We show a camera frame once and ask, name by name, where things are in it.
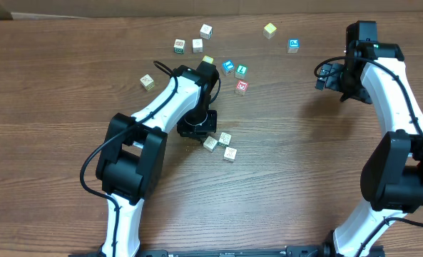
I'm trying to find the bee block blue side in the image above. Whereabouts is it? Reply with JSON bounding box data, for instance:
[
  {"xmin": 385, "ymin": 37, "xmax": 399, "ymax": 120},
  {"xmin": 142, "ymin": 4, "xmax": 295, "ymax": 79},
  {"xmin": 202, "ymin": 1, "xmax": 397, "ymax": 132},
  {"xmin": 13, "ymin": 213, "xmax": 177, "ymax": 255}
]
[{"xmin": 203, "ymin": 136, "xmax": 218, "ymax": 152}]

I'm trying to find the elephant block green side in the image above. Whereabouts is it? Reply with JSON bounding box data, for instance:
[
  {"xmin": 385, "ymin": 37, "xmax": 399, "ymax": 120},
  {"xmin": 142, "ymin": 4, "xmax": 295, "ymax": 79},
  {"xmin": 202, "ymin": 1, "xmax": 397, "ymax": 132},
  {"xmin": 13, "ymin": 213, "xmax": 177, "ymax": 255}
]
[{"xmin": 218, "ymin": 132, "xmax": 232, "ymax": 147}]

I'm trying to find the white number seven block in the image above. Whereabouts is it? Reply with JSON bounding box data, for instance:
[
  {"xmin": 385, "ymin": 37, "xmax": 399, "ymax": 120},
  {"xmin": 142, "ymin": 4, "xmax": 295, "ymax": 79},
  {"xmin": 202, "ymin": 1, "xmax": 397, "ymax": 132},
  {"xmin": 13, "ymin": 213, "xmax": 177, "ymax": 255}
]
[{"xmin": 223, "ymin": 146, "xmax": 237, "ymax": 162}]

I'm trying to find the red top block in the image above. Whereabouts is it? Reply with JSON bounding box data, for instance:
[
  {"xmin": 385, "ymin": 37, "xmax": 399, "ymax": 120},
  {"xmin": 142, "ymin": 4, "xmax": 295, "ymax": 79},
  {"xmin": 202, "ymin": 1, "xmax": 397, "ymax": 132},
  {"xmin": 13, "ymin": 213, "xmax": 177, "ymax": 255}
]
[{"xmin": 235, "ymin": 80, "xmax": 249, "ymax": 96}]

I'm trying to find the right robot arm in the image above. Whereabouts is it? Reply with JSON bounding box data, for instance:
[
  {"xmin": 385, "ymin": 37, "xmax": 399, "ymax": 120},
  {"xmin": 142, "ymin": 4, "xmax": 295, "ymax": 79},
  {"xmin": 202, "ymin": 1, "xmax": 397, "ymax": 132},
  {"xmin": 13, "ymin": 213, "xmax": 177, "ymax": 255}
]
[{"xmin": 314, "ymin": 21, "xmax": 423, "ymax": 256}]

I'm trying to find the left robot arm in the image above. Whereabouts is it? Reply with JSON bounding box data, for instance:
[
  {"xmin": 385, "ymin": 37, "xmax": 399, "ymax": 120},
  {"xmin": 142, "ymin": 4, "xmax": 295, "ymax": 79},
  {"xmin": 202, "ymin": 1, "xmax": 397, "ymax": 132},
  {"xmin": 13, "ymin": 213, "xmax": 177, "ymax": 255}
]
[{"xmin": 94, "ymin": 61, "xmax": 220, "ymax": 256}]

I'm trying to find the blue top block centre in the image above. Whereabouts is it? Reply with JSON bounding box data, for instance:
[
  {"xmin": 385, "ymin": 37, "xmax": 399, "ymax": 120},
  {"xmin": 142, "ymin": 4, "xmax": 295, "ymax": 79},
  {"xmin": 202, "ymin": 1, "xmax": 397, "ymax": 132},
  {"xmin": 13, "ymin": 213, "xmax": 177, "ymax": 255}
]
[{"xmin": 221, "ymin": 60, "xmax": 235, "ymax": 76}]

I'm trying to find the yellow top block centre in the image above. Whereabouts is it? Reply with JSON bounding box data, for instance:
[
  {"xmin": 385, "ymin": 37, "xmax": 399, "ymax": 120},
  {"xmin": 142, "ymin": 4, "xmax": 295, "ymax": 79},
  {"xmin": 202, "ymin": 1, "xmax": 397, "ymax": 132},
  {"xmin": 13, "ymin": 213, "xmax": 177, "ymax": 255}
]
[{"xmin": 202, "ymin": 56, "xmax": 214, "ymax": 64}]

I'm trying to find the blue top block far right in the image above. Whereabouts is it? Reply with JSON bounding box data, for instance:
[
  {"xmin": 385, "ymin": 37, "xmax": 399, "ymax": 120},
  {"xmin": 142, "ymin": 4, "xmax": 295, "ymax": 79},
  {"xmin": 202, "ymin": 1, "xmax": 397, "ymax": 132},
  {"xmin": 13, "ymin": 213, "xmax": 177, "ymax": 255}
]
[{"xmin": 287, "ymin": 39, "xmax": 300, "ymax": 54}]

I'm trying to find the white block yellow side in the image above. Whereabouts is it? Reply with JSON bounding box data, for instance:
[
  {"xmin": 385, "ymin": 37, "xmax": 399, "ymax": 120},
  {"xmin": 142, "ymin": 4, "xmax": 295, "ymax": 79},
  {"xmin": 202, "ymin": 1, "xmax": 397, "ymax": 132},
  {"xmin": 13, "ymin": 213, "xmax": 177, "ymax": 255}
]
[{"xmin": 140, "ymin": 74, "xmax": 155, "ymax": 91}]

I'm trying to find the teal top block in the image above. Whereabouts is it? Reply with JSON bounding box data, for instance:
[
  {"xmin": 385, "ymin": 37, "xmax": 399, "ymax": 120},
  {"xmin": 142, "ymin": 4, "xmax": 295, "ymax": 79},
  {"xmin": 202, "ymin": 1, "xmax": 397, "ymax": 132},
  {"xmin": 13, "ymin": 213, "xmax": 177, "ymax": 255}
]
[{"xmin": 235, "ymin": 65, "xmax": 248, "ymax": 80}]

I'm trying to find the white number four block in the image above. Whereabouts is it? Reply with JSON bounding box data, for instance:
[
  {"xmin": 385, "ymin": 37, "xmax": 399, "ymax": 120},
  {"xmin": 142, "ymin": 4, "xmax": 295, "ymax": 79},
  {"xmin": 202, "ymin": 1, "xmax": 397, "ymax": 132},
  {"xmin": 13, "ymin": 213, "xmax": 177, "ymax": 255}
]
[{"xmin": 192, "ymin": 39, "xmax": 203, "ymax": 54}]

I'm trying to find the pineapple block green side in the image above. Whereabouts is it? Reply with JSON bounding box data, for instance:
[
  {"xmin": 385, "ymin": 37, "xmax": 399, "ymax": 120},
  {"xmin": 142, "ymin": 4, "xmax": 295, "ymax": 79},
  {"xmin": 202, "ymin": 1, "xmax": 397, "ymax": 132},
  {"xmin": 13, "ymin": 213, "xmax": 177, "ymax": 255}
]
[{"xmin": 173, "ymin": 39, "xmax": 185, "ymax": 54}]

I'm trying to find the white block top centre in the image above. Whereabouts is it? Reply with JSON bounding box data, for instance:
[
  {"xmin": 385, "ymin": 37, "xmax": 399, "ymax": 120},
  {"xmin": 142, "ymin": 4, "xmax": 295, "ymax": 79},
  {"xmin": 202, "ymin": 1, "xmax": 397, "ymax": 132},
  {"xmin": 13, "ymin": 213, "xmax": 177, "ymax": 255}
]
[{"xmin": 200, "ymin": 24, "xmax": 213, "ymax": 40}]

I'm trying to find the yellow block top right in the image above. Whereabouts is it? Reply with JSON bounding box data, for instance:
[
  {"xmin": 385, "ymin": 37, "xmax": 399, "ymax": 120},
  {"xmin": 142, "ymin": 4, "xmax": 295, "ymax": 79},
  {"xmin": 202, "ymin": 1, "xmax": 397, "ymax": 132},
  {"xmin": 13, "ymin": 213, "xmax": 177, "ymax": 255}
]
[{"xmin": 263, "ymin": 23, "xmax": 277, "ymax": 39}]

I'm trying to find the cardboard backdrop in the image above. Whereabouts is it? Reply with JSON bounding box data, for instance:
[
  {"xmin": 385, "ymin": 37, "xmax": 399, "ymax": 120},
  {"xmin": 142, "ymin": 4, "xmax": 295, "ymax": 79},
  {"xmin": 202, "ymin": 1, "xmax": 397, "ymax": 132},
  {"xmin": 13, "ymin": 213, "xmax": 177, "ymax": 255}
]
[{"xmin": 0, "ymin": 0, "xmax": 423, "ymax": 20}]

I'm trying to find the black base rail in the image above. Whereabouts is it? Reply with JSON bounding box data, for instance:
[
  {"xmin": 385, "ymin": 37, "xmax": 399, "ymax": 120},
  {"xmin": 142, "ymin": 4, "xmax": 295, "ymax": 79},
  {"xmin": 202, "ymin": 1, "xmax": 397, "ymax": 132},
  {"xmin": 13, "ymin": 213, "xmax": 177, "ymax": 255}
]
[{"xmin": 68, "ymin": 244, "xmax": 386, "ymax": 257}]

